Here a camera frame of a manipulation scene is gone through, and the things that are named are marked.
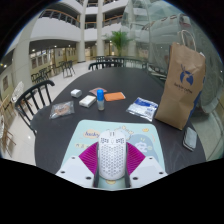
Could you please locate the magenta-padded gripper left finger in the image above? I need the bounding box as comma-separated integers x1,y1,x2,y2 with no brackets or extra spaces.
55,141,100,189

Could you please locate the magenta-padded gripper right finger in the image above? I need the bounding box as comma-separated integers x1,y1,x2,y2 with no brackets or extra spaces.
124,141,169,188

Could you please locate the white perforated computer mouse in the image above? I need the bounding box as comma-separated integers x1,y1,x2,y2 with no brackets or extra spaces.
97,129,128,181

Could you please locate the light green printed mouse pad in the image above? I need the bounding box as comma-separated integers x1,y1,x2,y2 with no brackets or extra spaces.
59,119,167,192

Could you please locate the grey smartphone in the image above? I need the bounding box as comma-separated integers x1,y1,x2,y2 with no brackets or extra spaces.
182,126,199,152

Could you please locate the clear plastic snack bag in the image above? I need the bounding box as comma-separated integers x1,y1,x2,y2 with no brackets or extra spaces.
48,100,75,120

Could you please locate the white and blue plastic packet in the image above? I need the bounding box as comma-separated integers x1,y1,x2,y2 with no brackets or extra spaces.
125,96,159,122

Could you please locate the small blue-capped bottle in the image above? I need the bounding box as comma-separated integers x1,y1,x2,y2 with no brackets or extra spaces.
96,88,106,111

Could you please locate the small white box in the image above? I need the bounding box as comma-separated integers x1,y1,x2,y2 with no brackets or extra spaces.
70,88,83,99

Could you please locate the white lattice chair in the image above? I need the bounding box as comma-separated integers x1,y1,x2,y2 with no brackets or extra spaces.
10,80,25,104
0,114,16,158

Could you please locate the brown paper bag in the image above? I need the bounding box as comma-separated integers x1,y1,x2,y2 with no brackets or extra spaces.
154,29,207,131

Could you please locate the flat orange packet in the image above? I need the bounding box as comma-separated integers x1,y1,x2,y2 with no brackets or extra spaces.
103,91,127,102

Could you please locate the pinkish brown flat card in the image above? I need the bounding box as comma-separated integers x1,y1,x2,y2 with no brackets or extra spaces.
88,87,108,97

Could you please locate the black spindle-back chair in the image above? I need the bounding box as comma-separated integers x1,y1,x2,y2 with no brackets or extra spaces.
14,79,56,136
87,60,125,72

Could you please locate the group of dark chairs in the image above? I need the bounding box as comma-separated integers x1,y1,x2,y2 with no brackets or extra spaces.
30,59,76,84

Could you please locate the green potted palm plant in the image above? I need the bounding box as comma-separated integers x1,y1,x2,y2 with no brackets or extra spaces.
105,30,134,58

